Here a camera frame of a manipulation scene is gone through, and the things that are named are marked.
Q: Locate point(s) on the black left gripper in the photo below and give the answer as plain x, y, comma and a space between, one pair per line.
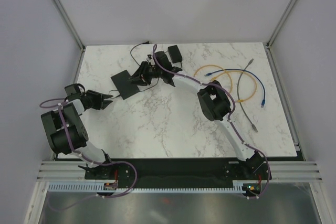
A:
99, 97

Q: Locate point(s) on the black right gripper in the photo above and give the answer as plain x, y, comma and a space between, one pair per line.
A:
142, 71

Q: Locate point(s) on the black network switch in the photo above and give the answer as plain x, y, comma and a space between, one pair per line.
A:
123, 84

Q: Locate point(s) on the black power adapter box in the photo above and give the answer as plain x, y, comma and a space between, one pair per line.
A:
175, 54

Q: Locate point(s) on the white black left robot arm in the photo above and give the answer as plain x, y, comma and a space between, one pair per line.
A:
64, 128

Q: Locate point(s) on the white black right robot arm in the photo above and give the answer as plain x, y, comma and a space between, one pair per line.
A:
216, 104

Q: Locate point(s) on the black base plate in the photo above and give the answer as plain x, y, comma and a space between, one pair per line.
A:
175, 171

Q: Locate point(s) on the aluminium frame rail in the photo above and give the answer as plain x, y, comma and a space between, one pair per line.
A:
280, 170

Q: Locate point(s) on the white slotted cable duct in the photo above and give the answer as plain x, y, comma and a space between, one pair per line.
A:
104, 187

